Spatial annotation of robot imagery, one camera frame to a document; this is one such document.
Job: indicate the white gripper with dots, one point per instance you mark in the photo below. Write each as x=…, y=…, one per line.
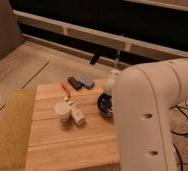
x=109, y=82

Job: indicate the dark ceramic bowl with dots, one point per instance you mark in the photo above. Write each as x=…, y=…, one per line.
x=104, y=104

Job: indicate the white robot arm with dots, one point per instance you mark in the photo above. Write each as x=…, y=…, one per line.
x=142, y=96

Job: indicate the blue rectangular block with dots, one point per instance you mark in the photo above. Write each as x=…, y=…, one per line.
x=87, y=83

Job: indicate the white small bottle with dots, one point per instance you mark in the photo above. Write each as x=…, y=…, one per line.
x=75, y=112

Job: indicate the white round cup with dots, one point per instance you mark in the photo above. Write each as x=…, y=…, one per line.
x=63, y=110

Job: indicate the grey cabinet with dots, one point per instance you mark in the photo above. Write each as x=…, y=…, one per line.
x=10, y=33

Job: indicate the black clamp bracket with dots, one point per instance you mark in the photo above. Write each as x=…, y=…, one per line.
x=95, y=58

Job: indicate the orange handled tool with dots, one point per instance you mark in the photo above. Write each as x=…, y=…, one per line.
x=66, y=89

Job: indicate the white wooden rail frame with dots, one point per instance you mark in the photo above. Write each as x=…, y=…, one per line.
x=140, y=29

